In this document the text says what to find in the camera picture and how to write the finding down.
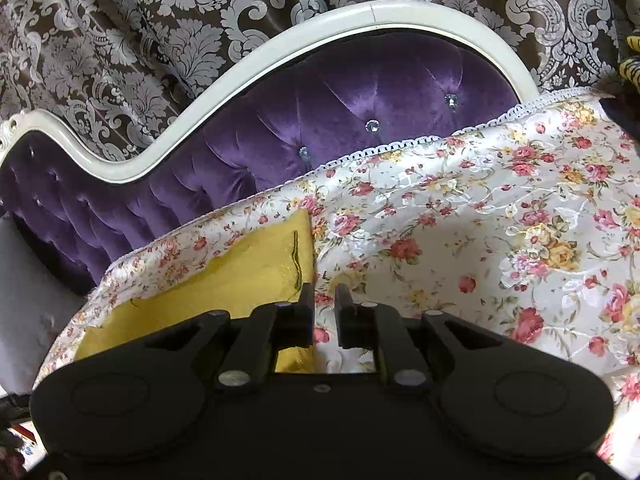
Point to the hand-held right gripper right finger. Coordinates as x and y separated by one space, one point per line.
345 312

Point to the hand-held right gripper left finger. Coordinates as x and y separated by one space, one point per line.
302 312

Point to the mustard yellow knit sweater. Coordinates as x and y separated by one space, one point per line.
225 280

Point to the floral print bedspread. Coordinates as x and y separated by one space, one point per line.
475 235

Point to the grey cushion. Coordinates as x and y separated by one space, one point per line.
35 310

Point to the brown silver damask curtain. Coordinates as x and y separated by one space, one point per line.
150 35

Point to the dark purple cloth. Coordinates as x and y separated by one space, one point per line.
622 110

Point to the black yellow striped cloth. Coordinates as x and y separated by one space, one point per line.
631 67

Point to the purple tufted sofa white frame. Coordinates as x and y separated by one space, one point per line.
325 105

